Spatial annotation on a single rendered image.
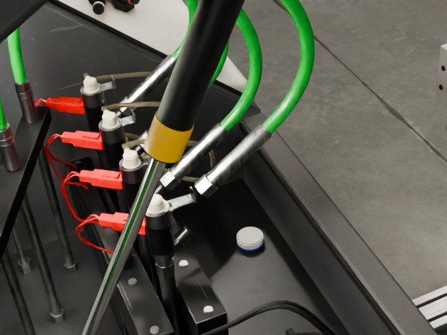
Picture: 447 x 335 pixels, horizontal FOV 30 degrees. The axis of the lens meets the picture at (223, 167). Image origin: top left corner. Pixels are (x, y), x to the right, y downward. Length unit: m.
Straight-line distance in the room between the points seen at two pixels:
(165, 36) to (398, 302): 0.64
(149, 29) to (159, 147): 1.04
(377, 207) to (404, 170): 0.19
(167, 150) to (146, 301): 0.59
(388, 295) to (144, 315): 0.28
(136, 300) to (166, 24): 0.61
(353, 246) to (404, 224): 1.40
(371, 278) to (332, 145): 1.71
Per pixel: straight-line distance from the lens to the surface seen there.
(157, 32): 1.42
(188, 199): 0.87
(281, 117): 0.85
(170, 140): 0.39
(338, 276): 1.08
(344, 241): 1.06
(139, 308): 0.96
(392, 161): 2.66
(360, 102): 2.90
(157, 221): 0.86
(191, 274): 0.99
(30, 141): 1.02
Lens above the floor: 1.71
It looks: 40 degrees down
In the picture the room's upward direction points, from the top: 5 degrees counter-clockwise
